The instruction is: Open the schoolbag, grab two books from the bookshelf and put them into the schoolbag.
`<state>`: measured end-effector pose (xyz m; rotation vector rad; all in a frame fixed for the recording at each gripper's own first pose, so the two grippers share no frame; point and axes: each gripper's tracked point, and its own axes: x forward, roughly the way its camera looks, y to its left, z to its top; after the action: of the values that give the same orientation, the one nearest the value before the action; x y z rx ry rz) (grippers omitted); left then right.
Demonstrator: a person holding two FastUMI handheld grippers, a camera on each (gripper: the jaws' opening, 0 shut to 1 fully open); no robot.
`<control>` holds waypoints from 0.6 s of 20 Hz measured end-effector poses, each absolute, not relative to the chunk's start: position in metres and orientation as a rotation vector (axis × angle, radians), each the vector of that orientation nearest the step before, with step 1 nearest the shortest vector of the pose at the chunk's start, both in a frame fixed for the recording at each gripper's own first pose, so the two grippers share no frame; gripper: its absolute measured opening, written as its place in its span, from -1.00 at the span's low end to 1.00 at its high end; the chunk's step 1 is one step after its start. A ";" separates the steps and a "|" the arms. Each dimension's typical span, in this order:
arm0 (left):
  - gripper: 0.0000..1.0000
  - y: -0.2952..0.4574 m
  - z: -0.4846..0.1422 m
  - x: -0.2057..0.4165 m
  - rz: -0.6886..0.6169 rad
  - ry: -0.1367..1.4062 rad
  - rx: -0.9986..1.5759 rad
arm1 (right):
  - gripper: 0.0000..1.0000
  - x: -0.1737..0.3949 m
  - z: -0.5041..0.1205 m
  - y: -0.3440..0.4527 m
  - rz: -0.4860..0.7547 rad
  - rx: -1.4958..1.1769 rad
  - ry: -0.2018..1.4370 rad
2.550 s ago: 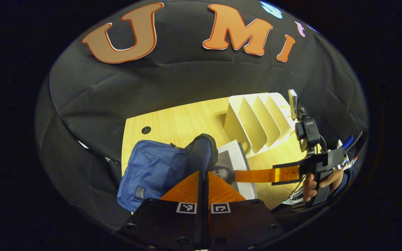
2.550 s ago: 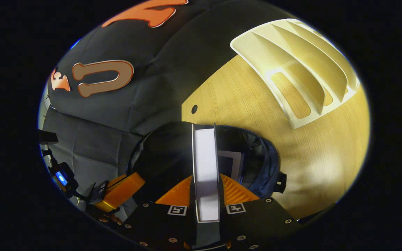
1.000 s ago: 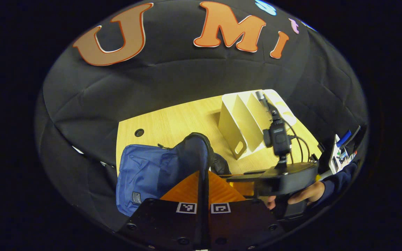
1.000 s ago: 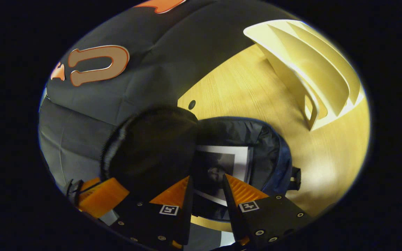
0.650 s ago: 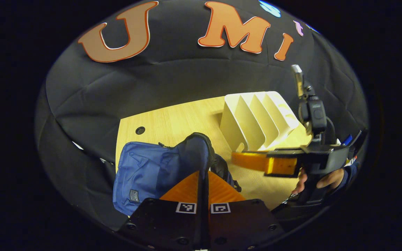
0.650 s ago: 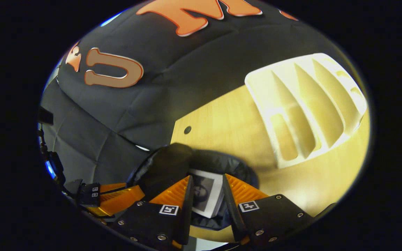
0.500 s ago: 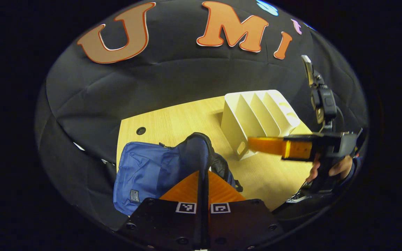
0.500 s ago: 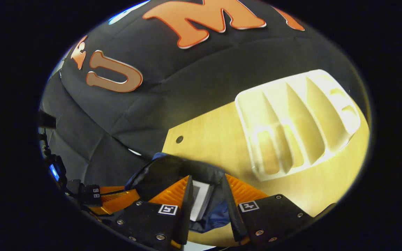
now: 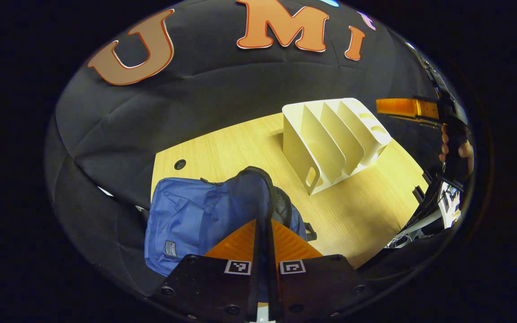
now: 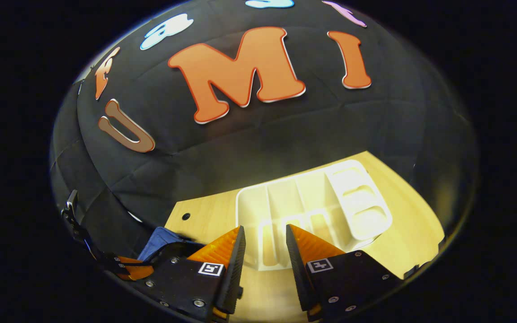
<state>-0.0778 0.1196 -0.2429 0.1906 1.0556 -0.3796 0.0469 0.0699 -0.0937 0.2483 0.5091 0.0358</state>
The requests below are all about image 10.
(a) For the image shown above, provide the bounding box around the white bookshelf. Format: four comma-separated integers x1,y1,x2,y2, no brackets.
235,159,394,272

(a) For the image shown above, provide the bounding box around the black backdrop cloth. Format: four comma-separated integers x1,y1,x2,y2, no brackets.
50,0,479,279

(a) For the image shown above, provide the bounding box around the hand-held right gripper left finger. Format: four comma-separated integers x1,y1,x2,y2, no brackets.
140,225,247,323

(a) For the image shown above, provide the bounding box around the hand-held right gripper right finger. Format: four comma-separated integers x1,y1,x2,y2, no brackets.
285,223,405,322

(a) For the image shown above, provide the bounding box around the blue schoolbag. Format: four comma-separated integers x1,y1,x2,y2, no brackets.
137,226,206,262

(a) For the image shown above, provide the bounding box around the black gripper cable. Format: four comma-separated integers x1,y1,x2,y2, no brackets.
61,189,107,264

